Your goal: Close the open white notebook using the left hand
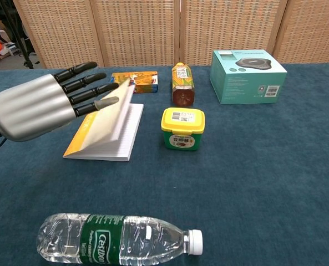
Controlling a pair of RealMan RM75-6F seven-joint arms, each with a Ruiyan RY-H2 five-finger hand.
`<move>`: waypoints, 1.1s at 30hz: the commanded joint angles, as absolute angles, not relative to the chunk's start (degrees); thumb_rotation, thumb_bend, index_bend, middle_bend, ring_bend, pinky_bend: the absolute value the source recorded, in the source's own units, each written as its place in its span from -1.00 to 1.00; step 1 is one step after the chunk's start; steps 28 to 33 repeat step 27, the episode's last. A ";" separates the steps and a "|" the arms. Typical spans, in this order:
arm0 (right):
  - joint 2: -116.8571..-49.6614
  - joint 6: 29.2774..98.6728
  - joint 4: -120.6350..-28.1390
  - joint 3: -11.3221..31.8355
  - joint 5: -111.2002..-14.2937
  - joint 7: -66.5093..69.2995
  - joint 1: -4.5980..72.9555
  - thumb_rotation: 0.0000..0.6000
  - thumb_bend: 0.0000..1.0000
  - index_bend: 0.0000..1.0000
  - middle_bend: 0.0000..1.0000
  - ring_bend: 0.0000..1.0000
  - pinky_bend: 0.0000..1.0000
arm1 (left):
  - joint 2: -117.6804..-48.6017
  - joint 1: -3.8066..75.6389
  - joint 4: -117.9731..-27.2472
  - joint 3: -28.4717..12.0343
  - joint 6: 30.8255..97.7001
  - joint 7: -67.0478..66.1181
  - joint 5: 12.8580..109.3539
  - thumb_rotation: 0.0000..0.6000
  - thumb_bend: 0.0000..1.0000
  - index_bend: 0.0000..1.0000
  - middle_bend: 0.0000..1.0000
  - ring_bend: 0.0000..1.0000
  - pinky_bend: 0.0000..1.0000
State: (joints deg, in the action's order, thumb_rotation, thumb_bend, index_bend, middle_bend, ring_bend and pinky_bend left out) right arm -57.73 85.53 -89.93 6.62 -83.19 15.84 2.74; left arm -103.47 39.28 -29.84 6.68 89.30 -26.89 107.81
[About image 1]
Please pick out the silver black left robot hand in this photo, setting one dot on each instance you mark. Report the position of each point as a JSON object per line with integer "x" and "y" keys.
{"x": 34, "y": 108}

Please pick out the white lined notebook yellow cover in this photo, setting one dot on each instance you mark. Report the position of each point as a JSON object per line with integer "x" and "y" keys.
{"x": 111, "y": 130}

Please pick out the black tripod stand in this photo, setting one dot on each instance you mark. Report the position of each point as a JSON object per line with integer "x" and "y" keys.
{"x": 21, "y": 41}

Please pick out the woven wooden screen panel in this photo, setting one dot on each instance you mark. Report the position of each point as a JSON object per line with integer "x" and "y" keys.
{"x": 61, "y": 30}
{"x": 230, "y": 25}
{"x": 311, "y": 30}
{"x": 139, "y": 30}

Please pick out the colourful orange snack box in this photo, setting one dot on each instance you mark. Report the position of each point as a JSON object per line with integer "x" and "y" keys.
{"x": 146, "y": 81}

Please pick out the green tub yellow lid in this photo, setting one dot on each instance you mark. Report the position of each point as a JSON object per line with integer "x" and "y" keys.
{"x": 183, "y": 127}

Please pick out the tea bottle yellow label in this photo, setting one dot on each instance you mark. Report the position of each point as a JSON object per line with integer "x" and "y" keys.
{"x": 183, "y": 83}

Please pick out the clear water bottle green label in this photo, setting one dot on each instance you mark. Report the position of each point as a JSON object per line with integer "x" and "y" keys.
{"x": 106, "y": 241}

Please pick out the dark blue table mat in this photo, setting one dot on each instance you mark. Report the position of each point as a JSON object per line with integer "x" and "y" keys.
{"x": 236, "y": 171}

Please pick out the teal speaker product box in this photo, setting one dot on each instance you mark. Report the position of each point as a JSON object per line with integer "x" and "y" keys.
{"x": 244, "y": 80}

